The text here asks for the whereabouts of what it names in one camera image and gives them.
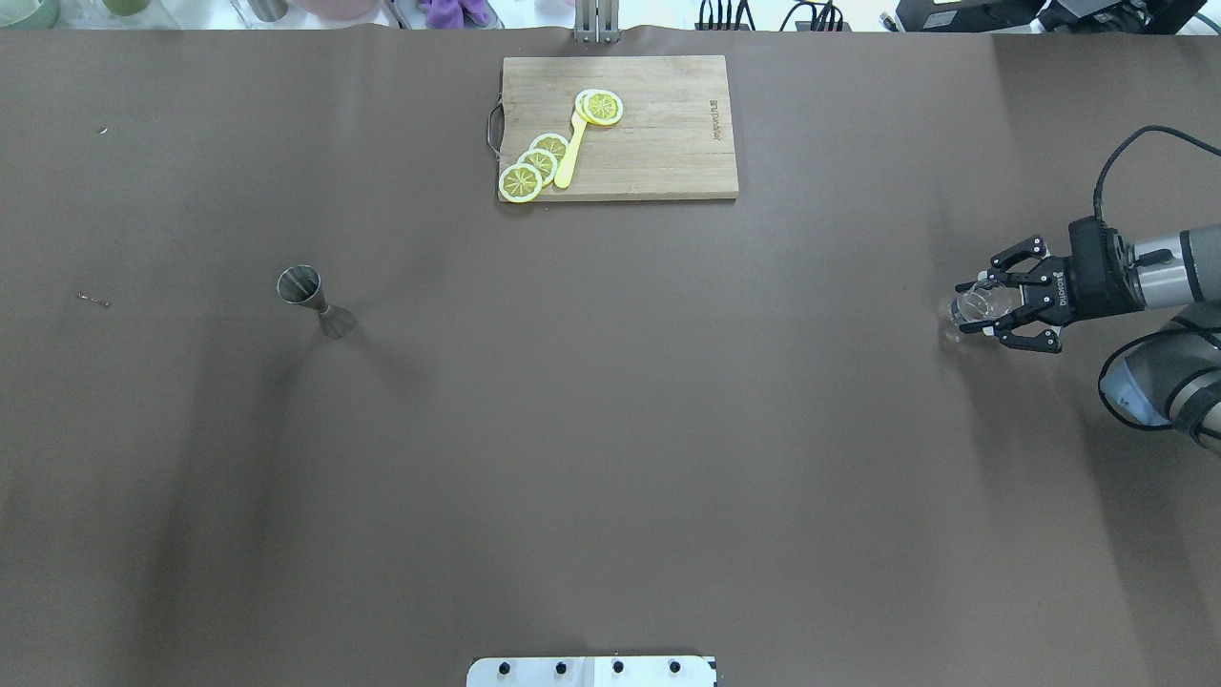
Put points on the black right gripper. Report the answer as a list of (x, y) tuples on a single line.
[(1090, 284)]

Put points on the clear glass beaker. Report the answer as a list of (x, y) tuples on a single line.
[(982, 301)]

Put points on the steel jigger measuring cup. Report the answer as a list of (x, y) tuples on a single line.
[(301, 285)]

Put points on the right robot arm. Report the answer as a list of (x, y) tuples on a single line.
[(1166, 380)]

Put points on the green cup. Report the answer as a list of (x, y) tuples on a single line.
[(29, 14)]

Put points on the wooden cutting board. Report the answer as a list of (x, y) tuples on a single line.
[(675, 140)]

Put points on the lemon slice on knife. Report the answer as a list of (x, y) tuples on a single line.
[(600, 107)]

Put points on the lemon slice inner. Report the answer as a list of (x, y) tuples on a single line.
[(553, 143)]

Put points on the lemon slice middle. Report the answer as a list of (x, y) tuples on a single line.
[(543, 161)]

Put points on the lemon slice outer end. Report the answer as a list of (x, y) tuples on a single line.
[(520, 183)]

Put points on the purple cloth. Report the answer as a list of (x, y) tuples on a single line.
[(458, 14)]

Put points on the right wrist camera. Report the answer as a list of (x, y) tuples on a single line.
[(1098, 279)]

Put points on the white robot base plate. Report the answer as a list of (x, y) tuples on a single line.
[(631, 670)]

